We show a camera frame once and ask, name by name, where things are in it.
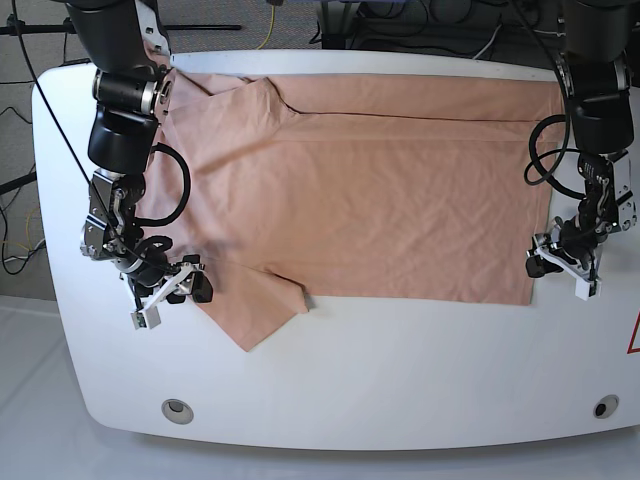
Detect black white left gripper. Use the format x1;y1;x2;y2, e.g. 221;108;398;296
525;219;607;284

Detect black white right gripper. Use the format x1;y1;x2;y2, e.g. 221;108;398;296
120;254;214;311

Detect peach pink T-shirt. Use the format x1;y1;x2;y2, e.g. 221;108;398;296
157;71;562;350

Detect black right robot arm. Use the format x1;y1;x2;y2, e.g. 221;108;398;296
65;1;213;313

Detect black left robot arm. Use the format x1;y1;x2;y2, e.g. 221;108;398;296
525;1;639;300

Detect left table grommet hole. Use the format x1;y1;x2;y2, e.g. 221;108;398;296
161;399;194;425

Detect table grommet hole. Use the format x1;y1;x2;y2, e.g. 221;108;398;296
161;399;194;425
593;394;620;419

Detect red triangle sticker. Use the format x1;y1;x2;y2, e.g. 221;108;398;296
627;314;640;354

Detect right table grommet hole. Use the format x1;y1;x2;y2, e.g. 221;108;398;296
593;394;620;419

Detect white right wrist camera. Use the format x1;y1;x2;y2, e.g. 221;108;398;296
131;307;161;330

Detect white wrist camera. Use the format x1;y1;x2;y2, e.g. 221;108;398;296
131;307;161;330
575;279;601;301

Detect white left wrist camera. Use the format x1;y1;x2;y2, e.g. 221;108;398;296
575;279;601;301

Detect tangled black cables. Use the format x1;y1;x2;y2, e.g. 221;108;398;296
308;0;566;66

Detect white cable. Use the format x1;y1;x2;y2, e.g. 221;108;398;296
472;22;504;60

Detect yellow cable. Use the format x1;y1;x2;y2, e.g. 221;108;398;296
256;8;277;51

